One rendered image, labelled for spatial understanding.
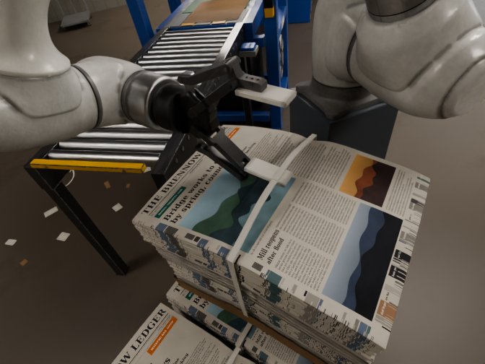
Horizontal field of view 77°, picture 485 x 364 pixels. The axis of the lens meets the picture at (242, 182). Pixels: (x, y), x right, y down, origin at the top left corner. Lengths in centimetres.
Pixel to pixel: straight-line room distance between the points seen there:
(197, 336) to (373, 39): 59
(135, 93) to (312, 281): 37
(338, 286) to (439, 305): 129
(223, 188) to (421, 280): 134
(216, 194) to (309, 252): 17
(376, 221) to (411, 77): 23
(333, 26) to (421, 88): 24
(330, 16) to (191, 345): 69
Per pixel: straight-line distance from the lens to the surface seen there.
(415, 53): 54
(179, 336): 66
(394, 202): 50
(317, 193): 47
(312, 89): 82
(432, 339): 160
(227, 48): 174
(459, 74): 55
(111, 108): 54
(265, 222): 43
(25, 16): 46
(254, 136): 59
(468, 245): 191
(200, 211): 48
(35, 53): 47
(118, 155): 114
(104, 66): 55
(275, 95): 37
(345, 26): 68
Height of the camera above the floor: 142
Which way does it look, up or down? 45 degrees down
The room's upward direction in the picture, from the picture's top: 10 degrees counter-clockwise
